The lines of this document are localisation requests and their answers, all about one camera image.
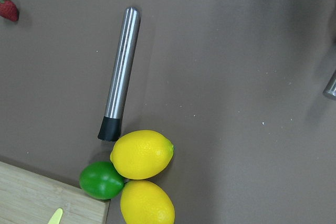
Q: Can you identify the wooden cutting board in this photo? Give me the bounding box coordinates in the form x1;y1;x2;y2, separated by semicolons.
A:
1;163;109;223

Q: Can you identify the steel muddler black tip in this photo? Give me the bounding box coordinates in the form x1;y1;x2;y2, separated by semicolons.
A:
98;7;141;142

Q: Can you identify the yellow plastic knife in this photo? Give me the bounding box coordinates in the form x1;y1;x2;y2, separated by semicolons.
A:
48;208;63;224

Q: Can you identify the yellow lemon near muddler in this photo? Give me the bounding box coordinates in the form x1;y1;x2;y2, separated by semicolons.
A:
110;130;174;180

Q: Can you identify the green lime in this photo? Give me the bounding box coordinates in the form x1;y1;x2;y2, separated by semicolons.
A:
79;161;125;200

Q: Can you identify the yellow lemon outer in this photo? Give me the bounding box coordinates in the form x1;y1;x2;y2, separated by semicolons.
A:
120;180;175;223

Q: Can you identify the red strawberry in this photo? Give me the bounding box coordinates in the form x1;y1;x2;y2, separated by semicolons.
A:
0;0;19;22

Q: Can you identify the steel ice scoop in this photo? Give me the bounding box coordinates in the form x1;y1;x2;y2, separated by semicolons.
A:
323;71;336;100

